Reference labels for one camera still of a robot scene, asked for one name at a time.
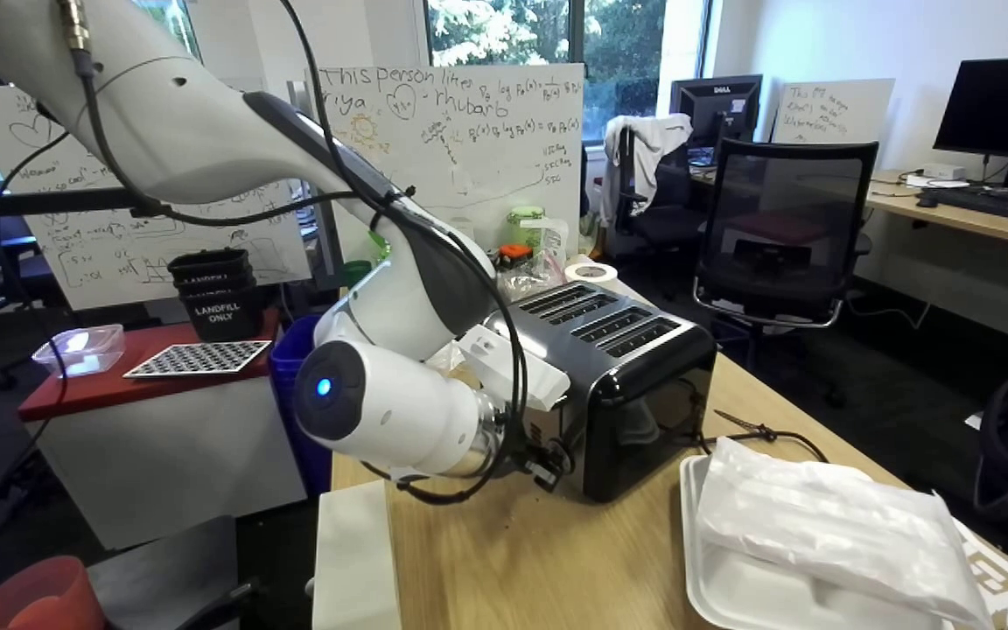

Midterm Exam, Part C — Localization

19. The white rectangular box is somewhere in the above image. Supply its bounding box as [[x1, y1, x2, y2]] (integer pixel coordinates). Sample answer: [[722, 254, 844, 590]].
[[310, 478, 406, 630]]

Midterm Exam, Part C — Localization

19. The white plastic shopping bag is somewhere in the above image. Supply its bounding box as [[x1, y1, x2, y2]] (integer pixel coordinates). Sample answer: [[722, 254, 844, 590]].
[[692, 433, 995, 630]]

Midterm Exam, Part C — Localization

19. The checkerboard calibration sheet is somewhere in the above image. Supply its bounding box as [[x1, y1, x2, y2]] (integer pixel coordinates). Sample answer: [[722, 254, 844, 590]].
[[124, 336, 278, 386]]

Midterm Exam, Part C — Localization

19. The white cloth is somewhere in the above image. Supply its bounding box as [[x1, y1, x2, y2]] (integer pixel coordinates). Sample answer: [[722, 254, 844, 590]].
[[602, 111, 698, 200]]

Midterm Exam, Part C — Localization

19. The clear plastic container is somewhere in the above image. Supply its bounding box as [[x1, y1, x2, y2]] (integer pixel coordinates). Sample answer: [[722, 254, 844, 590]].
[[28, 322, 131, 383]]

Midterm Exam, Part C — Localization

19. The red bucket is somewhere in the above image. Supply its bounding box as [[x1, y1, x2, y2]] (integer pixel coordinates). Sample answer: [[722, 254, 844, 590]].
[[0, 552, 109, 630]]

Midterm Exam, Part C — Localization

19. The whiteboard with coloured drawings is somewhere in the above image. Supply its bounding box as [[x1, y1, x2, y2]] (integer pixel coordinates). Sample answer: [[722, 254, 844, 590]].
[[310, 63, 587, 265]]

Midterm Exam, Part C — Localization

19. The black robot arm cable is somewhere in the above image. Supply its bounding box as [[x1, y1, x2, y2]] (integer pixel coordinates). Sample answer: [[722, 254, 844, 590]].
[[53, 0, 583, 506]]

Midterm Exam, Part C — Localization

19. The black toaster power cord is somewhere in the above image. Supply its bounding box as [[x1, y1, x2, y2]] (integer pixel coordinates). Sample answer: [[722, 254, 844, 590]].
[[706, 405, 834, 466]]

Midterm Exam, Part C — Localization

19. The small written whiteboard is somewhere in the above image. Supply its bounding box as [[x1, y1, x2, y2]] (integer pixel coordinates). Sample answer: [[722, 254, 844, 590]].
[[765, 76, 896, 149]]

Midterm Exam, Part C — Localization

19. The black stacked container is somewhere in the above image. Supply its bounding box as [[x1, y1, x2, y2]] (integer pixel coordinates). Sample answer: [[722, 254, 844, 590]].
[[165, 245, 261, 347]]

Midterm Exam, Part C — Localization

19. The clear jar green lid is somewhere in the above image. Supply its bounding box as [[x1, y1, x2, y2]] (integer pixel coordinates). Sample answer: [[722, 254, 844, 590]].
[[499, 203, 551, 265]]

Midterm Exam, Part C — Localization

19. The small orange toy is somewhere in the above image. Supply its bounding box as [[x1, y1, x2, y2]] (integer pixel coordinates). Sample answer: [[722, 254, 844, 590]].
[[494, 237, 540, 268]]

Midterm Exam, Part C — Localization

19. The whiteboard with dense writing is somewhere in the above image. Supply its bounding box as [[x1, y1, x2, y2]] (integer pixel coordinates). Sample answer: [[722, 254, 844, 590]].
[[0, 85, 319, 316]]

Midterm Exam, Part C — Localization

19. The white tape roll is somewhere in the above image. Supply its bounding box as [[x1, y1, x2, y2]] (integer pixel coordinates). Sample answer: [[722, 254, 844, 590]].
[[564, 258, 623, 288]]

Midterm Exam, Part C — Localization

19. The white wrist mounting block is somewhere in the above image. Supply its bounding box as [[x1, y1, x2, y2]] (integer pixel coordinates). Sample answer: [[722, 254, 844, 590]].
[[455, 322, 573, 413]]

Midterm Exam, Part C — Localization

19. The silver black four-slot toaster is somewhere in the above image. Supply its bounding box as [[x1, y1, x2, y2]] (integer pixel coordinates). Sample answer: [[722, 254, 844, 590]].
[[499, 277, 722, 506]]

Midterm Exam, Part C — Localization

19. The large black computer monitor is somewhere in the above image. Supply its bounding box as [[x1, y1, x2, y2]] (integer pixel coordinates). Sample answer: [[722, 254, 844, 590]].
[[932, 55, 1008, 188]]

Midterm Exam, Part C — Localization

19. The wooden desk with keyboard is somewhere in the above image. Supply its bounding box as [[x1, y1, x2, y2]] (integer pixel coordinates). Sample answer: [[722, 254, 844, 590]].
[[862, 175, 1008, 264]]

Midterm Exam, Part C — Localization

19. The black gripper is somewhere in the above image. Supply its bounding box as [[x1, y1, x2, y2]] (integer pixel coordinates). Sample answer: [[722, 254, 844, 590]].
[[512, 405, 576, 490]]

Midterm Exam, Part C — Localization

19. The black mesh back chair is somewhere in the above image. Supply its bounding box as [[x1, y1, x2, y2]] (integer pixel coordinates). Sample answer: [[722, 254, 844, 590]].
[[688, 138, 882, 405]]

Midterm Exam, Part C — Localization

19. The blue waste bin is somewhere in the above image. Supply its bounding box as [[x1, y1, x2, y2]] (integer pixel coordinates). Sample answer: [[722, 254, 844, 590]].
[[266, 312, 343, 501]]

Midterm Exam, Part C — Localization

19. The red table top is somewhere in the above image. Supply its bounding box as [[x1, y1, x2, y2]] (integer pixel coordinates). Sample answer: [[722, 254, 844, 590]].
[[13, 322, 287, 428]]

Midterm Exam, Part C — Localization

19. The black camera boom stand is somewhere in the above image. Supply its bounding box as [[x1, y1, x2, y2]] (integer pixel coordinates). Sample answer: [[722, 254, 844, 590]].
[[0, 173, 179, 228]]

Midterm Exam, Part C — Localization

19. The black keyboard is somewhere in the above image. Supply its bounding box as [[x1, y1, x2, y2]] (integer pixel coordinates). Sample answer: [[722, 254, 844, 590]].
[[914, 186, 1008, 224]]

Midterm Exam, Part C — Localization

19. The dark chair under cloth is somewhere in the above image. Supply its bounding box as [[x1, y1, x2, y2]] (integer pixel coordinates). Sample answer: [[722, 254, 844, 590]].
[[604, 125, 706, 264]]

